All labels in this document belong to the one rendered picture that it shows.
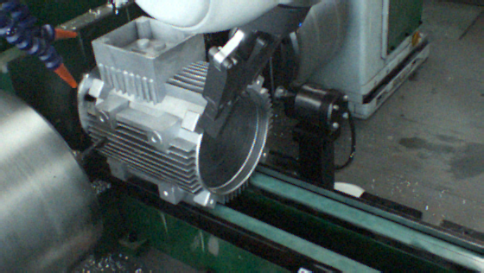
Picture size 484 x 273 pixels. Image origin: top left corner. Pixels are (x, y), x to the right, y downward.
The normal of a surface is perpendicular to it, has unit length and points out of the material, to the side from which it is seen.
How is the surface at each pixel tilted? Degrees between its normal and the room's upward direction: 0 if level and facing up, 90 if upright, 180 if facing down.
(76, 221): 88
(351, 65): 90
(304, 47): 88
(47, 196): 66
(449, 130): 0
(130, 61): 90
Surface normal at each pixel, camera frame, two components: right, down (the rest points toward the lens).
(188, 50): 0.79, 0.27
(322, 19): 0.76, 0.07
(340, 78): -0.59, 0.49
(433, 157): -0.09, -0.83
